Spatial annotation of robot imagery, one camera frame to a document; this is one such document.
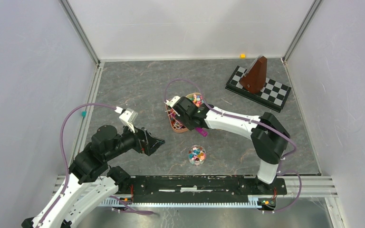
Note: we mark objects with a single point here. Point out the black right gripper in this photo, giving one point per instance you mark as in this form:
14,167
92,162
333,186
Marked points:
190,127

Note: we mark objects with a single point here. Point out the orange tray of lollipops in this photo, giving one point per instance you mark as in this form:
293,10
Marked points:
176,126

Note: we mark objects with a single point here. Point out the brown wooden metronome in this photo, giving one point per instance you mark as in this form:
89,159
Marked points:
254,79

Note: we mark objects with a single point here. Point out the magenta plastic scoop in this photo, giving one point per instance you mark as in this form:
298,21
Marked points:
201,131

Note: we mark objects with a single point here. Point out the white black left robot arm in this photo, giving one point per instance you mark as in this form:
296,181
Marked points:
90,180

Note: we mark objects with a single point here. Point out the clear round plastic jar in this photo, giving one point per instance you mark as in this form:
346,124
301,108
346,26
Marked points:
197,155

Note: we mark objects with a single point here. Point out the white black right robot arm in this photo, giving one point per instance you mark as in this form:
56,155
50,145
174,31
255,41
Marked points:
269,137

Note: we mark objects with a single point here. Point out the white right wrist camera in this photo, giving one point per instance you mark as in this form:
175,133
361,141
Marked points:
170,103

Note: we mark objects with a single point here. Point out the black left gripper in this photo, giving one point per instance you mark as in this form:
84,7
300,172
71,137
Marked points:
150,144

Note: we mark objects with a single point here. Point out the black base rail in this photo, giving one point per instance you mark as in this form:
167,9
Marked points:
199,189

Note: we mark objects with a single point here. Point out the beige tray of star candies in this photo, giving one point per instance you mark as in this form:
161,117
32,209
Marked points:
196,98

